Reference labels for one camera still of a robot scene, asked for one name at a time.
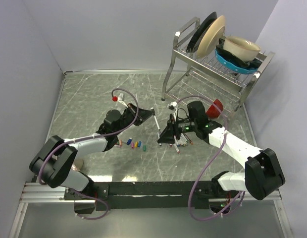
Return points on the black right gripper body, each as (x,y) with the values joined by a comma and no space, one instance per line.
(179,127)

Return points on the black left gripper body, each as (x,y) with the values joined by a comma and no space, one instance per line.
(130,112)

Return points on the black cap marker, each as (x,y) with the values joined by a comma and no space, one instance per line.
(155,118)

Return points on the dark blue white pen cap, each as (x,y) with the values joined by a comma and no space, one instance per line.
(129,140)

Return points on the pink cap marker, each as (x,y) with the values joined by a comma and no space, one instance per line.
(176,148)

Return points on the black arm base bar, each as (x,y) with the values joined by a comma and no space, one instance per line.
(152,194)

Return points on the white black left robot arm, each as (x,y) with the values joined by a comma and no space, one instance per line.
(53,162)

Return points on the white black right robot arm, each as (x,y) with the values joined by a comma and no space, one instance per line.
(263,174)

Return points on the red bowl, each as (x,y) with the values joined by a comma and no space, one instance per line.
(212,112)

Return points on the stainless steel dish rack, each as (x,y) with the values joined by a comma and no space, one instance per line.
(208,77)

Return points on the blue polka dot bowl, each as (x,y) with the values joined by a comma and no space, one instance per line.
(232,67)

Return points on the black plate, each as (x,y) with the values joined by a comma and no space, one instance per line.
(199,34)

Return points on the black dish under bowl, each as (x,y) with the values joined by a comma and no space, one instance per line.
(255,63)

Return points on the beige plate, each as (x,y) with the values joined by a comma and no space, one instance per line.
(211,37)

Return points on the cream ceramic bowl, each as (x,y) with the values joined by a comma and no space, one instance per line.
(243,49)

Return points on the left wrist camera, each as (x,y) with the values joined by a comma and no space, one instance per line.
(120,100)

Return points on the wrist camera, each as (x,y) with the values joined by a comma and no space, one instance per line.
(120,100)
(172,106)

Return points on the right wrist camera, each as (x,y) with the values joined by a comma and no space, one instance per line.
(172,106)

